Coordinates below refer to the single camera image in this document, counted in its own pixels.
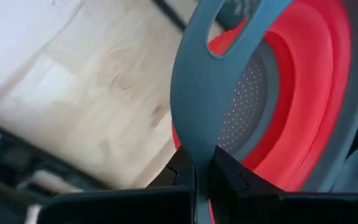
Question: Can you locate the red grey collapsible colander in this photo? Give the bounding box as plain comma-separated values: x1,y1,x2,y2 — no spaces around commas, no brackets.
170,0,358,224

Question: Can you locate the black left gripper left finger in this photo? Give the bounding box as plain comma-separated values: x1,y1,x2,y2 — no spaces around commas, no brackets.
37,146,196,224

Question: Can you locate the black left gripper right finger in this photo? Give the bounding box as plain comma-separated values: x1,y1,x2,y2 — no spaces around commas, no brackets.
209,145,358,224

